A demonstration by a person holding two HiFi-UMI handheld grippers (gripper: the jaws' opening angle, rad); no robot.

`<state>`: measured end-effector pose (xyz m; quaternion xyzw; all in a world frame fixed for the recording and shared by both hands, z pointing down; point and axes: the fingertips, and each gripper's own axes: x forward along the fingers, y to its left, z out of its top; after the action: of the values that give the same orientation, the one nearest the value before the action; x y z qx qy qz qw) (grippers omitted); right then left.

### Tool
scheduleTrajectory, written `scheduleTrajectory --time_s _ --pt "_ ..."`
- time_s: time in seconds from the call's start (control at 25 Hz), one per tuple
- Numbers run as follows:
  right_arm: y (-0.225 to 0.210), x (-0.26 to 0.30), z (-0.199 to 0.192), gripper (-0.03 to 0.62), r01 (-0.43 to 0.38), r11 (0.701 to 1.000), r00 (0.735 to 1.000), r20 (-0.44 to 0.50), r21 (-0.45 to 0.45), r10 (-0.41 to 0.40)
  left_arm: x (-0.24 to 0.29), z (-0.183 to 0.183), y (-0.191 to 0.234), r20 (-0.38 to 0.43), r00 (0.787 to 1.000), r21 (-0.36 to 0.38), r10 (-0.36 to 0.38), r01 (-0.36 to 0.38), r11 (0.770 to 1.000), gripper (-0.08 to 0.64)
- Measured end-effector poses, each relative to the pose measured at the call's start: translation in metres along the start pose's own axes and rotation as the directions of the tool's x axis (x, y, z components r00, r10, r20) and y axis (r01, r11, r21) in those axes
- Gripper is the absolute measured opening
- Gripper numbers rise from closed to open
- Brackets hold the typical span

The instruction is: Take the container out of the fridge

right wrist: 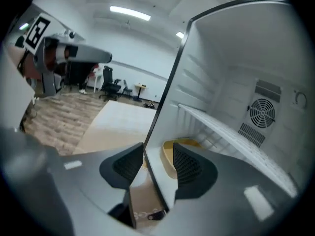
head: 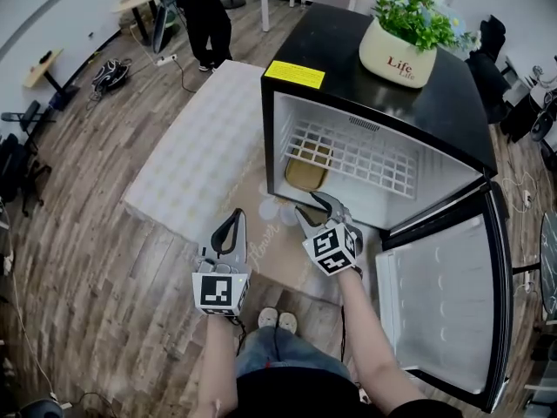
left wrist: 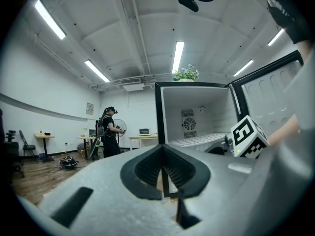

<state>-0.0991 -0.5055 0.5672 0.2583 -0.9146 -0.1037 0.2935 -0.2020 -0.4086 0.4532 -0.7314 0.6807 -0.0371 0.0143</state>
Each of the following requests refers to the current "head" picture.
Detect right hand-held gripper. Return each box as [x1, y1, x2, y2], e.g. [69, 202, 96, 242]
[294, 191, 365, 277]

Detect person's right shoe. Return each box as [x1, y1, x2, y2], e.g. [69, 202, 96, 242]
[278, 311, 299, 334]

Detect white wire fridge shelf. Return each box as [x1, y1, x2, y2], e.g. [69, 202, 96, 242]
[282, 118, 421, 199]

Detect black folding chair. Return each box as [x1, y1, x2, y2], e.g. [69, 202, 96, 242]
[0, 100, 57, 147]

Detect person's left forearm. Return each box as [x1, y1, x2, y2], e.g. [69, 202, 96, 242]
[198, 313, 245, 418]

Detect black bag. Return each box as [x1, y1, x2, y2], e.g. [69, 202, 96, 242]
[91, 57, 131, 91]

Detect black mini fridge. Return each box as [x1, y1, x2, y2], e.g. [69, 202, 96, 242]
[259, 2, 514, 413]

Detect person's right forearm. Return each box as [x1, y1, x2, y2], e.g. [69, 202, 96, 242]
[337, 270, 430, 411]

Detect cream flower pot with plant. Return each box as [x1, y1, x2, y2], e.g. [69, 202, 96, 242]
[358, 0, 482, 90]

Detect round dark marble table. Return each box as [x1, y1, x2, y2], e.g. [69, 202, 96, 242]
[539, 209, 557, 321]

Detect yellow-brown container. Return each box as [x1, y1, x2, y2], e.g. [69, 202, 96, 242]
[285, 141, 335, 192]

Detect person's black shirt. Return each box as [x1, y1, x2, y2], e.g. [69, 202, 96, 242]
[234, 370, 465, 418]

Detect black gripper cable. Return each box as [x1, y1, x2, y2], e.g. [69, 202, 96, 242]
[339, 305, 349, 363]
[230, 315, 249, 356]

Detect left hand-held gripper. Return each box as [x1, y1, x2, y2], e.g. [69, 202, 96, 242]
[191, 208, 253, 318]

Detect person's legs in jeans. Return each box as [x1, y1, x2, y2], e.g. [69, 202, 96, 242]
[234, 324, 353, 382]

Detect person's shoe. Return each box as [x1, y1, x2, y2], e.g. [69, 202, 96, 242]
[278, 311, 299, 334]
[258, 306, 279, 330]

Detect person's left shoe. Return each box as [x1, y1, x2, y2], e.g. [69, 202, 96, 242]
[258, 306, 279, 330]

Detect beige floral platform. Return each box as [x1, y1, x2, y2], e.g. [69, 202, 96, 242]
[124, 58, 384, 308]

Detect small wooden table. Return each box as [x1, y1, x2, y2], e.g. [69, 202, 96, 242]
[22, 48, 82, 99]
[111, 0, 162, 47]

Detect white floor cable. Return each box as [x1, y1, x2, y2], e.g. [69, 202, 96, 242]
[0, 198, 57, 402]
[500, 172, 536, 212]

